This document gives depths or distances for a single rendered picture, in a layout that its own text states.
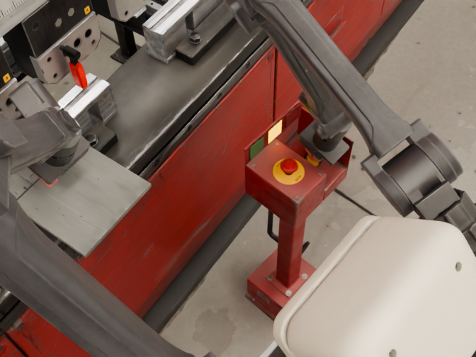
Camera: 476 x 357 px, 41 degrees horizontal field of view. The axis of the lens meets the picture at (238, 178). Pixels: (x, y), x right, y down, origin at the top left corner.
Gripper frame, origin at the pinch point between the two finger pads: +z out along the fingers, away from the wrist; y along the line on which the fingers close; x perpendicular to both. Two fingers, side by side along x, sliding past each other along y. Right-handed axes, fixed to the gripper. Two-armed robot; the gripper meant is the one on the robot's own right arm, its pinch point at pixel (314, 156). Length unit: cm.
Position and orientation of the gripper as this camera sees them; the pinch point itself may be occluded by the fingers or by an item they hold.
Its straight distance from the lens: 155.8
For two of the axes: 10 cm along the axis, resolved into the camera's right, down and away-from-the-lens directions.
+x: -6.8, 6.3, -3.8
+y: -7.2, -6.8, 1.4
